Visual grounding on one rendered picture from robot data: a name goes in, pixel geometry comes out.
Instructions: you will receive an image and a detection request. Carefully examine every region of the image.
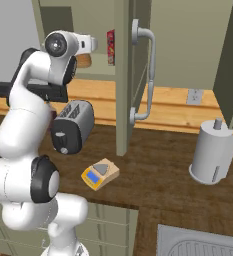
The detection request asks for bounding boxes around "grey cabinet door handle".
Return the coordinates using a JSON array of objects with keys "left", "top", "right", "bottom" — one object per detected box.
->
[{"left": 129, "top": 18, "right": 157, "bottom": 127}]

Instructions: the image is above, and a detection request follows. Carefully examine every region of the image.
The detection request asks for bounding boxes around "white paper towel roll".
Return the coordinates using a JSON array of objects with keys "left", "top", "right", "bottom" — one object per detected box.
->
[{"left": 188, "top": 117, "right": 233, "bottom": 186}]

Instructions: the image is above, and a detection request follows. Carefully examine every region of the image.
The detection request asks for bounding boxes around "pale green base cabinet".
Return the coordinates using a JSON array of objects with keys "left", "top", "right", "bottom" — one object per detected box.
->
[{"left": 0, "top": 199, "right": 140, "bottom": 256}]

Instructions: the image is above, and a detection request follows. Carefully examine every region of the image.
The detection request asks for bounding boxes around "grey sink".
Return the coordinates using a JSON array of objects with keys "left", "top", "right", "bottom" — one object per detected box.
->
[{"left": 155, "top": 223, "right": 233, "bottom": 256}]

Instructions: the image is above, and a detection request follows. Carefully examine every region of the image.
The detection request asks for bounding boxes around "pale green cabinet door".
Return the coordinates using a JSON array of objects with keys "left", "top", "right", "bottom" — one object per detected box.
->
[{"left": 113, "top": 0, "right": 153, "bottom": 157}]

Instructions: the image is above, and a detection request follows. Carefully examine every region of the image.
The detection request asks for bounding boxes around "dark grey toaster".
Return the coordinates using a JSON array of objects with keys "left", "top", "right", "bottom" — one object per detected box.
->
[{"left": 50, "top": 99, "right": 96, "bottom": 156}]

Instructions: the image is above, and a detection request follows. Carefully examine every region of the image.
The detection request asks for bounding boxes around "red box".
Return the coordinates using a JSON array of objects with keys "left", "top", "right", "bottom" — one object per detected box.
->
[{"left": 106, "top": 29, "right": 116, "bottom": 67}]

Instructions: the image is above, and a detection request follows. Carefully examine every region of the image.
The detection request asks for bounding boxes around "brown honey bottle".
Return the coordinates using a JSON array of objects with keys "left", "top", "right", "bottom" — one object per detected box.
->
[{"left": 75, "top": 53, "right": 93, "bottom": 69}]

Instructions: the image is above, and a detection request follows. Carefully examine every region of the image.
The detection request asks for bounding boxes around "grey wall outlet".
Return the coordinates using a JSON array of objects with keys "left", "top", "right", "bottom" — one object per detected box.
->
[{"left": 186, "top": 88, "right": 204, "bottom": 107}]

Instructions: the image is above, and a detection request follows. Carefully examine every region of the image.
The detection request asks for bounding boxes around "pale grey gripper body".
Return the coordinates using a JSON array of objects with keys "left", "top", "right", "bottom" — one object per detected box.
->
[{"left": 89, "top": 35, "right": 99, "bottom": 53}]

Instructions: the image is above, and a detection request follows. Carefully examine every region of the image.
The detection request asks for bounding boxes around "pale green wall cabinet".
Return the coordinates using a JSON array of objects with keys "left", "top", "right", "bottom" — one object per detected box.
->
[{"left": 31, "top": 0, "right": 129, "bottom": 81}]

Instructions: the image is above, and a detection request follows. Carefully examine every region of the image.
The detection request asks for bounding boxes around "yellow digital scale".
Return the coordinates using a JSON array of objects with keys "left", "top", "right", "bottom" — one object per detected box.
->
[{"left": 80, "top": 157, "right": 121, "bottom": 192}]

